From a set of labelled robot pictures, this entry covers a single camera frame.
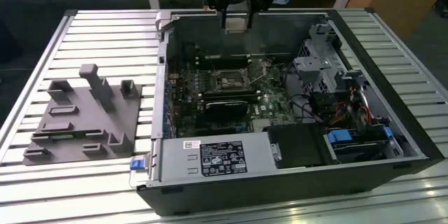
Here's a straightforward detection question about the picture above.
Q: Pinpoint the grey plastic parts rack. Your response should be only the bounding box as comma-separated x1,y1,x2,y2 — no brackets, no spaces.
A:
21,63,143,166

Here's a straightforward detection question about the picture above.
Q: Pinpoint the green RAM stick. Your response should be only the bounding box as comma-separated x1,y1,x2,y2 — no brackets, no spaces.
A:
47,132,86,140

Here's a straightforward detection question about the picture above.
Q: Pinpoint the grey power supply with label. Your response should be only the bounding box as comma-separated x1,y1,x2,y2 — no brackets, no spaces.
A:
158,132,274,183

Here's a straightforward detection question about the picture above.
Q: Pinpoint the black CPU socket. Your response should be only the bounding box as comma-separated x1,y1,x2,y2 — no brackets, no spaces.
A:
213,69,254,91

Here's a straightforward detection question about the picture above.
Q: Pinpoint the black open PC case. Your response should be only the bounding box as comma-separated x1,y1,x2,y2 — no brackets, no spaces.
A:
135,8,446,217

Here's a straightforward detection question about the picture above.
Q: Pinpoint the blue disk carrier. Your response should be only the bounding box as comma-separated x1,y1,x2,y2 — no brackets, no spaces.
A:
326,129,353,145

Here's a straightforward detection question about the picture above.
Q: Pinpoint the orange yellow wire bundle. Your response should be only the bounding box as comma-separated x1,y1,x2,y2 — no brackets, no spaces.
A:
333,102,371,125

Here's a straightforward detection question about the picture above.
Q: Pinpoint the black looped cable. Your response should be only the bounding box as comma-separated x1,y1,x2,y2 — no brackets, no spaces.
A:
289,93,330,125

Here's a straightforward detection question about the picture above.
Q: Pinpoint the grey metal drive cage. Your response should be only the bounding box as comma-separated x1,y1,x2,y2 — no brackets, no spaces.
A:
291,23,353,96

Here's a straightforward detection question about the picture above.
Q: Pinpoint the small silver heat sink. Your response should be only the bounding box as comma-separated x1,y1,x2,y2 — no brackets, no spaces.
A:
251,119,271,132

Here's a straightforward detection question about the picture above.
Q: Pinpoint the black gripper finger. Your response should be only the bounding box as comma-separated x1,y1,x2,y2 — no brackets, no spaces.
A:
246,0,277,30
199,0,229,30

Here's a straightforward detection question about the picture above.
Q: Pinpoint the black RAM slot bank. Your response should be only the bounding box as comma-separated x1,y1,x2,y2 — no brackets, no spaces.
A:
201,90,261,102
194,54,253,69

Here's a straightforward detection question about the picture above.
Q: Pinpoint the green motherboard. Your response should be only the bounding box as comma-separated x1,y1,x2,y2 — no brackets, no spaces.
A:
165,56,298,140

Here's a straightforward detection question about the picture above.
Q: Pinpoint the black graphics card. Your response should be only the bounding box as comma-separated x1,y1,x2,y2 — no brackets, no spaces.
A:
203,100,249,118

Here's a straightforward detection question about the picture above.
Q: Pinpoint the silver CPU plate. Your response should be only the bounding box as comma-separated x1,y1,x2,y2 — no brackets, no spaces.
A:
222,18,250,35

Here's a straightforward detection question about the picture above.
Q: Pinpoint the blue plug connector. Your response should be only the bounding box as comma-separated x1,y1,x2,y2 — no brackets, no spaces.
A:
129,157,147,171

